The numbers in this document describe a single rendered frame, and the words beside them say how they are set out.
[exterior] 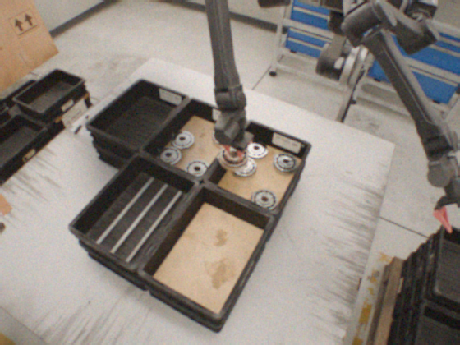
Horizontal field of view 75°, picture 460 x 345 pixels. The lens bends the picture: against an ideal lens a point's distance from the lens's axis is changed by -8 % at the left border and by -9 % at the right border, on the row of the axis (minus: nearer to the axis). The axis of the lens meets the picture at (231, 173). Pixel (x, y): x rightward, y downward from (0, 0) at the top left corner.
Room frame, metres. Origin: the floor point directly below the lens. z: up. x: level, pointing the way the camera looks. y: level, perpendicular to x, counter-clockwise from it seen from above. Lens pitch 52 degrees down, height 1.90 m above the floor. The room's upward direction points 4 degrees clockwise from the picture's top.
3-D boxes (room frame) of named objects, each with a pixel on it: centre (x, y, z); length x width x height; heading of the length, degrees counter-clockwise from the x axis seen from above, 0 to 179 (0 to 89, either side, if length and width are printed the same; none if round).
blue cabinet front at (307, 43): (2.64, -0.73, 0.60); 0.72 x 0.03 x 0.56; 66
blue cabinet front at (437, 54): (2.32, -1.47, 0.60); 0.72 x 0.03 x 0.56; 66
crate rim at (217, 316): (0.47, 0.05, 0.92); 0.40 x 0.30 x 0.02; 155
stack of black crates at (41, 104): (1.63, 1.24, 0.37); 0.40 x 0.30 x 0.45; 156
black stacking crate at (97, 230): (0.60, 0.33, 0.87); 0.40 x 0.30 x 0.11; 155
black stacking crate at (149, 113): (1.09, 0.43, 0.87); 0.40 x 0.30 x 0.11; 155
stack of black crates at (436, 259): (0.58, -1.14, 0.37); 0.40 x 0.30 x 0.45; 156
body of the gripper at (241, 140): (0.76, 0.00, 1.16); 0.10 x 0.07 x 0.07; 61
